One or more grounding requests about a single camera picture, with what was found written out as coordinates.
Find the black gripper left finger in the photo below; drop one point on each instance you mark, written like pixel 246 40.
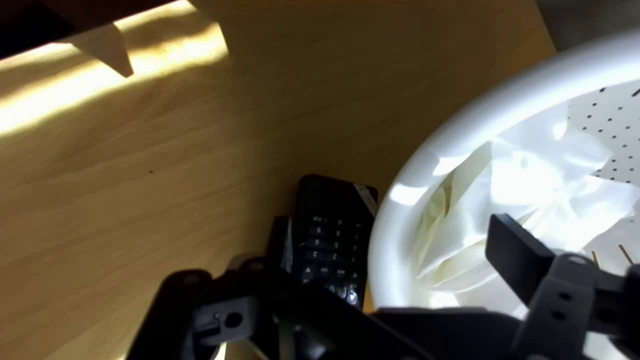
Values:
pixel 201 312

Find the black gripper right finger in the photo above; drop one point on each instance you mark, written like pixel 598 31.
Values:
pixel 566 292

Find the white slotted colander bowl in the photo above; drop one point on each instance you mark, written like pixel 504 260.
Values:
pixel 481 133

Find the small black remote control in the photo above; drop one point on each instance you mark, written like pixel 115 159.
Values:
pixel 332 232

